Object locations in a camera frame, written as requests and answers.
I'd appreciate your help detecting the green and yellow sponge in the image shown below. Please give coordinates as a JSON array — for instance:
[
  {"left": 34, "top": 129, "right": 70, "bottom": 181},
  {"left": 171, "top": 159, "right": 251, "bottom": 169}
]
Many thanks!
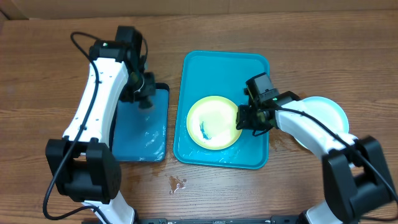
[{"left": 138, "top": 98, "right": 154, "bottom": 110}]

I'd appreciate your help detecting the yellow-green plate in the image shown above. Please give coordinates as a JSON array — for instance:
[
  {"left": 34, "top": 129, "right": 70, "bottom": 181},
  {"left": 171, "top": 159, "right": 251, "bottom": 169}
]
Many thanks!
[{"left": 186, "top": 96, "right": 242, "bottom": 151}]

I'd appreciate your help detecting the light blue plate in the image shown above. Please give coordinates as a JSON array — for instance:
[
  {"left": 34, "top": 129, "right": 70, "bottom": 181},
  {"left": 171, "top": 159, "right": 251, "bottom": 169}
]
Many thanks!
[{"left": 284, "top": 96, "right": 349, "bottom": 134}]

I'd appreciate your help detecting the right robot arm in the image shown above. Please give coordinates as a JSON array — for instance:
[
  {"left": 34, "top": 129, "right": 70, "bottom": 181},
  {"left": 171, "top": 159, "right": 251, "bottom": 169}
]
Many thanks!
[{"left": 236, "top": 89, "right": 397, "bottom": 223}]

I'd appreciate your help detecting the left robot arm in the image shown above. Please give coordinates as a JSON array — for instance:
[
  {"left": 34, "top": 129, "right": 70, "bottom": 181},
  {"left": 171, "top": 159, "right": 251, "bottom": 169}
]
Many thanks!
[{"left": 42, "top": 39, "right": 156, "bottom": 223}]

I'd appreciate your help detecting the blue mat in tray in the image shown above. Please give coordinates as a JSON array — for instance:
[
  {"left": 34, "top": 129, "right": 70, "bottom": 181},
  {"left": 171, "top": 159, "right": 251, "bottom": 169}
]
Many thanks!
[{"left": 111, "top": 88, "right": 170, "bottom": 162}]

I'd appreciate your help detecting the small black tray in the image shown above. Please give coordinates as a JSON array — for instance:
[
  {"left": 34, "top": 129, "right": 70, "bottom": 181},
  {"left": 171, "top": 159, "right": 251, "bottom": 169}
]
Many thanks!
[{"left": 108, "top": 82, "right": 170, "bottom": 163}]

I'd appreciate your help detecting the large teal serving tray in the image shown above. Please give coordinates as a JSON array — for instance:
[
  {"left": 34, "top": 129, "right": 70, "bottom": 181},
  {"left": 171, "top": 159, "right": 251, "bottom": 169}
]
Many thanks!
[{"left": 173, "top": 50, "right": 270, "bottom": 169}]

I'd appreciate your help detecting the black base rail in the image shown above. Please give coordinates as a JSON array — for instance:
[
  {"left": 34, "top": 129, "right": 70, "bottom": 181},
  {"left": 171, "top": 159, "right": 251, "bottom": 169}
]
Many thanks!
[{"left": 133, "top": 214, "right": 308, "bottom": 224}]

